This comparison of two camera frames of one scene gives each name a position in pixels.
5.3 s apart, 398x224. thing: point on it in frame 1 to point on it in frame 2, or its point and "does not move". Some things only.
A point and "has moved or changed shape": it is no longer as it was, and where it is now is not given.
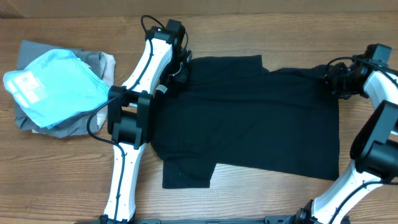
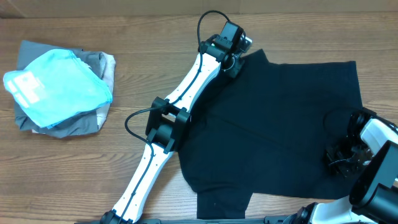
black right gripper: (331, 81) to (336, 165)
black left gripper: (181, 76) to (232, 68)
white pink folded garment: (108, 73) does not move
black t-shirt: (231, 111) has moved or changed shape
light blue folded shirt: (57, 87) does not move
